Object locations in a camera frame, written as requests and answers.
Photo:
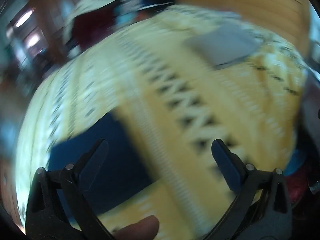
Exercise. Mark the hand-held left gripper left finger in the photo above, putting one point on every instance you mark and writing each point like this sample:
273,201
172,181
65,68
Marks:
96,160

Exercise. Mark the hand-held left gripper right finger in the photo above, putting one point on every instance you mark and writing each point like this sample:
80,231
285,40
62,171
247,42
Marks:
225,160

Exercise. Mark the blue denim pants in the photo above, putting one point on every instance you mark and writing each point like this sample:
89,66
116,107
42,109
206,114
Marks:
125,162

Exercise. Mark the person's left hand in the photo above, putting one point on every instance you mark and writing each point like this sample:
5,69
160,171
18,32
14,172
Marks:
140,228

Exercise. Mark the red cloth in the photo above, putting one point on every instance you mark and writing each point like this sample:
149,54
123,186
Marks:
298,183

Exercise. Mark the yellow patterned blanket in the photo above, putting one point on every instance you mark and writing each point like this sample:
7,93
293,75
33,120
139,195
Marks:
162,80

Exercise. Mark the grey folded cloth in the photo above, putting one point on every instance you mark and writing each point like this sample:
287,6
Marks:
222,46

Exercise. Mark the maroon cloth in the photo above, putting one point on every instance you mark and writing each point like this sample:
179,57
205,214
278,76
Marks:
96,25

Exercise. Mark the wooden bed frame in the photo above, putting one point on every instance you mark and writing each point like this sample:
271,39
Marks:
240,1

